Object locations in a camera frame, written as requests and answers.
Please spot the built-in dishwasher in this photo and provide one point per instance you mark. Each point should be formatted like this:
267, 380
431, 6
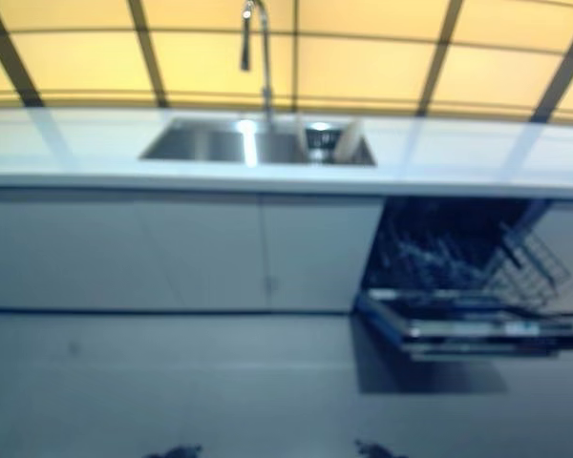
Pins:
434, 248

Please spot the black sink drying rack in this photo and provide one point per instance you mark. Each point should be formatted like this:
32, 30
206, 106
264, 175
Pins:
321, 138

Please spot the yellow window with dark frame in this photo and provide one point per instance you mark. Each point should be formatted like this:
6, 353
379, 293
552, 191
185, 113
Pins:
363, 57

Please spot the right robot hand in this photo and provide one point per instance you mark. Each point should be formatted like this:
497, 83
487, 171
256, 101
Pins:
375, 449

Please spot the cream plate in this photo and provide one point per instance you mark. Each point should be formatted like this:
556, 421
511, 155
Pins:
299, 138
349, 140

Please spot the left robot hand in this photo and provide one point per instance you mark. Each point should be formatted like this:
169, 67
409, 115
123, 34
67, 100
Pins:
176, 451

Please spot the dishwasher door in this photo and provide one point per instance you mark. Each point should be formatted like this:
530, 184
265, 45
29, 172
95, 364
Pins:
482, 329

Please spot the chrome gooseneck kitchen faucet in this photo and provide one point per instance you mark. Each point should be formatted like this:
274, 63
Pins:
266, 57

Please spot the stainless steel sink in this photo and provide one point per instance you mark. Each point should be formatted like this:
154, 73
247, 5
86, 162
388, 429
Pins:
210, 143

